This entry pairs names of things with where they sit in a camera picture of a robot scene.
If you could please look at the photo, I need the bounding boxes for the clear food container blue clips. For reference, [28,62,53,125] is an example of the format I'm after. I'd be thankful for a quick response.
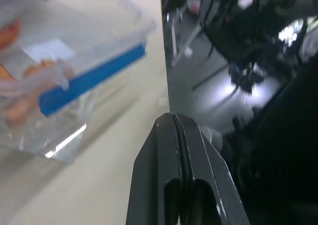
[0,0,158,165]

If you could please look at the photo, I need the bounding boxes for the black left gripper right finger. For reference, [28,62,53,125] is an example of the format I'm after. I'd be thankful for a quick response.
[173,113,252,225]

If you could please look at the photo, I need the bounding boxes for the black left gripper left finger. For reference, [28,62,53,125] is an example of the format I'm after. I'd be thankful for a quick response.
[125,112,186,225]

